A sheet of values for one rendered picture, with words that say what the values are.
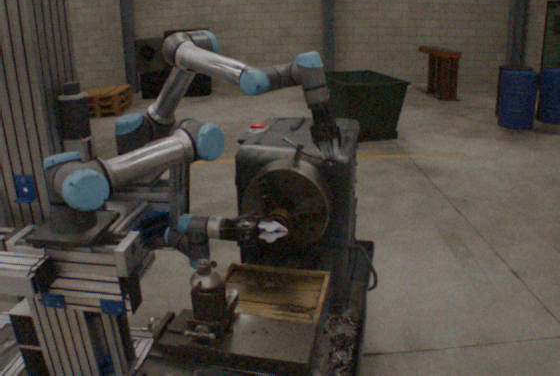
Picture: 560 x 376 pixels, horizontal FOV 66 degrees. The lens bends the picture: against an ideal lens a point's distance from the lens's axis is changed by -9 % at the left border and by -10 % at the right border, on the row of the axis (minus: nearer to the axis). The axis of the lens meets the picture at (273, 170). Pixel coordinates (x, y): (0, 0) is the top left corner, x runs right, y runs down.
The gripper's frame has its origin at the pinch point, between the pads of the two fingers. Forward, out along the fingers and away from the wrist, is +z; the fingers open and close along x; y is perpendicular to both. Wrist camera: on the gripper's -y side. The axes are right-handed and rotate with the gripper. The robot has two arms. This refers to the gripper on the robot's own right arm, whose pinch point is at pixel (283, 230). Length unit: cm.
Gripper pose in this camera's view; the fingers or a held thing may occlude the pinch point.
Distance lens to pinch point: 153.9
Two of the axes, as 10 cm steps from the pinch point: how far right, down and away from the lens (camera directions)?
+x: -0.3, -9.5, -3.2
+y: -2.4, 3.2, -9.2
